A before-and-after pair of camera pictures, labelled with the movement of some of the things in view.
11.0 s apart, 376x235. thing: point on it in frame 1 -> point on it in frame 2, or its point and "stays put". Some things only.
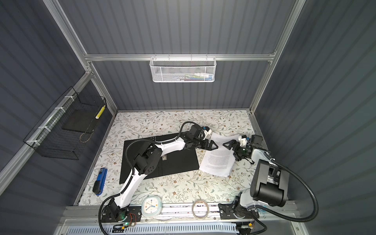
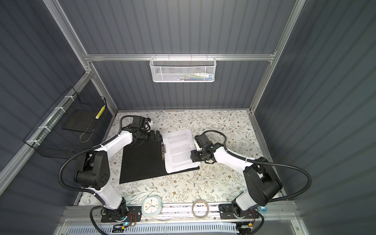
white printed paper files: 220,161 -> 178,145
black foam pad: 82,120 stays put
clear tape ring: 192,209 stays put
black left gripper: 209,145 -> 156,138
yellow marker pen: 98,116 stays put
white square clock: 151,206 stays put
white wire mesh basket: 183,69 stays put
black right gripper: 234,143 -> 194,155
